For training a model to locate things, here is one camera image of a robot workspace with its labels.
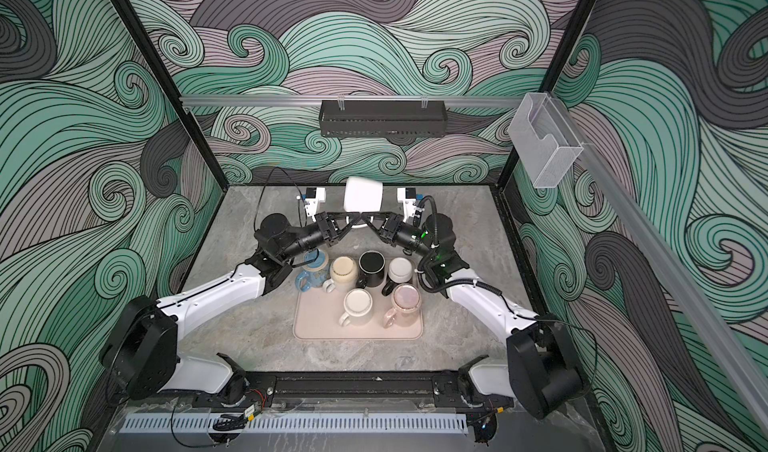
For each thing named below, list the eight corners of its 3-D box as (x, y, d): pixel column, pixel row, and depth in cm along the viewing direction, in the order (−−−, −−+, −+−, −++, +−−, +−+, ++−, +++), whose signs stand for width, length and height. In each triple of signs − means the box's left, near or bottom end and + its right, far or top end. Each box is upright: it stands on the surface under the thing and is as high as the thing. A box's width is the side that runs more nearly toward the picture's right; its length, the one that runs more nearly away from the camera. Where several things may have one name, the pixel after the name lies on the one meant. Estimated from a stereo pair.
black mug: (358, 291, 92) (356, 276, 85) (359, 265, 98) (358, 250, 91) (385, 291, 92) (385, 276, 85) (384, 265, 98) (385, 250, 91)
